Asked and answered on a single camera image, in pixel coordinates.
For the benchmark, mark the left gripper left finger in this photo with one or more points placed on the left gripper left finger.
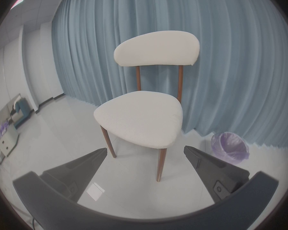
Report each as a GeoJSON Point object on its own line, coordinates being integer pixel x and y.
{"type": "Point", "coordinates": [69, 178]}

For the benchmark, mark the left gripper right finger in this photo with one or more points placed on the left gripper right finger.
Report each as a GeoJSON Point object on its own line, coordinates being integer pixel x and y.
{"type": "Point", "coordinates": [220, 178]}

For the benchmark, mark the purple plastic bag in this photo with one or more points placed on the purple plastic bag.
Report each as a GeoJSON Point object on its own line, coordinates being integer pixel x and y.
{"type": "Point", "coordinates": [230, 142]}

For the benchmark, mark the white trash bin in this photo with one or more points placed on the white trash bin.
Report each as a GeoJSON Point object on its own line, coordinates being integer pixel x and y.
{"type": "Point", "coordinates": [226, 156]}

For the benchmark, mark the cream wooden chair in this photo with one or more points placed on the cream wooden chair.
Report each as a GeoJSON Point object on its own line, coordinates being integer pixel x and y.
{"type": "Point", "coordinates": [139, 118]}

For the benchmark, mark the blue-green curtain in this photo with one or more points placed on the blue-green curtain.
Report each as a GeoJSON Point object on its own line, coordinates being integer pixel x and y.
{"type": "Point", "coordinates": [230, 56]}

